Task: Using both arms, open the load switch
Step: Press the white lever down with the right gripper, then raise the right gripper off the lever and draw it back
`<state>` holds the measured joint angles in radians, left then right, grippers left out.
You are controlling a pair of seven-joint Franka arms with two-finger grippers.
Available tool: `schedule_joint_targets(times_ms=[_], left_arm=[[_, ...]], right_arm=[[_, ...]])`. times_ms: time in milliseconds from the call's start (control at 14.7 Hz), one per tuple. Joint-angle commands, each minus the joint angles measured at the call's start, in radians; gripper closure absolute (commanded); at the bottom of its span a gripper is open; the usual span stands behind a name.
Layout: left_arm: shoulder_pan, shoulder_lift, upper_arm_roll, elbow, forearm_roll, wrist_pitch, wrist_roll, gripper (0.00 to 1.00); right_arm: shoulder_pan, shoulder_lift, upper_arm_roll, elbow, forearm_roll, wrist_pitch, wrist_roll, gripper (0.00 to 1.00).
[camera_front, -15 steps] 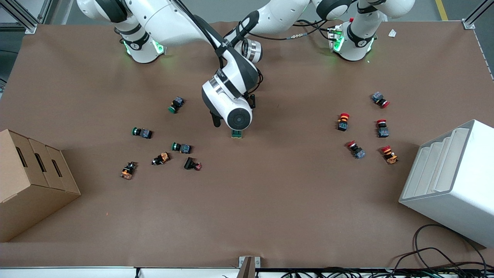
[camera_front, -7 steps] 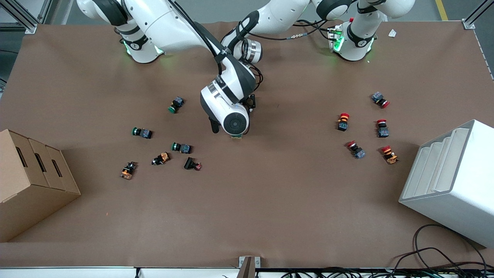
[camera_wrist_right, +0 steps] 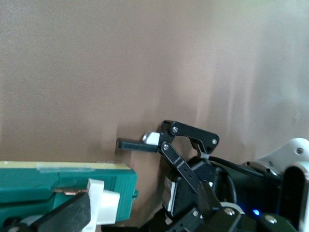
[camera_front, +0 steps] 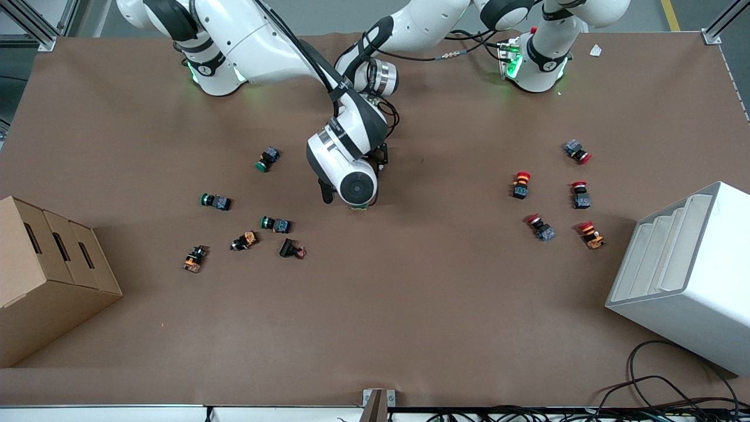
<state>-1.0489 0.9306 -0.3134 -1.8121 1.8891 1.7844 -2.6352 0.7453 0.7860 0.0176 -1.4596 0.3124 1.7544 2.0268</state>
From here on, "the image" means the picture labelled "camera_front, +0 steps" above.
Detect black button with pink lens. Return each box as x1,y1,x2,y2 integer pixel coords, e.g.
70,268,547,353
279,237,307,260

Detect black button orange contact block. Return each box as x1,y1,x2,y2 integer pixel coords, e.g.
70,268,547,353
230,230,260,252
182,245,209,274

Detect brown paper table cover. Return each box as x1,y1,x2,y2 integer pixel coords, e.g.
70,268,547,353
0,30,750,408

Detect red mushroom button orange block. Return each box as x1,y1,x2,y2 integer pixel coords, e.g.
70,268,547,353
578,221,606,250

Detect stepped cardboard bin box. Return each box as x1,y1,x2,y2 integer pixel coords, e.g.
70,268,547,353
0,196,123,369

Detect white stepped bin box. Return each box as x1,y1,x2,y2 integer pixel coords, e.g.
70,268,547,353
605,181,750,377

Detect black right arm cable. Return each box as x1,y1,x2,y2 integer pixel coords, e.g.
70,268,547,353
255,0,352,94

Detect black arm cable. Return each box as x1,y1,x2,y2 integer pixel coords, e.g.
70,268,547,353
363,29,510,64
255,0,352,94

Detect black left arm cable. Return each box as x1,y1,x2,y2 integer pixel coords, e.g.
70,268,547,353
363,29,510,64

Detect black left base cable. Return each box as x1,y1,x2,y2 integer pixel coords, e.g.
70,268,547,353
448,29,507,63

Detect metal table edge bracket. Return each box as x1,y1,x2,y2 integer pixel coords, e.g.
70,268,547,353
362,388,396,422

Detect black cable bundle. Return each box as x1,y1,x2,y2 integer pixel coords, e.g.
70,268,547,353
427,404,750,422

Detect white table edge rail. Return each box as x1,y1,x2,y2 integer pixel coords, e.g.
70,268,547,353
0,404,367,422

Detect black looped floor cable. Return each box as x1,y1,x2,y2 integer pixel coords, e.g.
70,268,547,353
592,340,745,414

